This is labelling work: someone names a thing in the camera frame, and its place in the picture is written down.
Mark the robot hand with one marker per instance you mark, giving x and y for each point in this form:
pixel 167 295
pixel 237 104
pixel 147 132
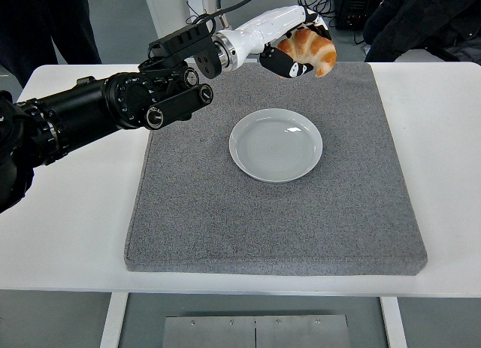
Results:
pixel 263 26

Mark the orange croissant bread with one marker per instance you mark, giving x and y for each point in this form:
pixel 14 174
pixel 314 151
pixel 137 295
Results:
pixel 317 47

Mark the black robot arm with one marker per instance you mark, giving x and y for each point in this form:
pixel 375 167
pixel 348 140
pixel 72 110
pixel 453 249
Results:
pixel 94 103

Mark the pale grey round plate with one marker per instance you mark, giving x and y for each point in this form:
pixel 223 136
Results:
pixel 276 145

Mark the grey metal plate with screws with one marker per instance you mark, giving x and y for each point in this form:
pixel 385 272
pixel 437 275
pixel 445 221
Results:
pixel 225 333

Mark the black electronics box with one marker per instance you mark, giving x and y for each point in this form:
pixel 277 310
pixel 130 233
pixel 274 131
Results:
pixel 353 9

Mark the white cabinet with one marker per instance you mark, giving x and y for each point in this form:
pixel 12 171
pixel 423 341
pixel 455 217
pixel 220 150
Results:
pixel 165 6

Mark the white seat surface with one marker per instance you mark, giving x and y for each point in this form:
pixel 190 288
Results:
pixel 417 55

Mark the black jacket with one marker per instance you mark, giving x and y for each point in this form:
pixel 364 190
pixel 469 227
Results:
pixel 424 17

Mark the grey felt mat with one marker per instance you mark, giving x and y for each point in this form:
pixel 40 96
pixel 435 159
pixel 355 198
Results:
pixel 263 220

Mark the person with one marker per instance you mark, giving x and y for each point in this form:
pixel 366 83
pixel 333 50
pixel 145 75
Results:
pixel 37 17

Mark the white table leg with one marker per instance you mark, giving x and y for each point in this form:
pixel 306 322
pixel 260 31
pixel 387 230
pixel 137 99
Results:
pixel 112 321
pixel 394 323

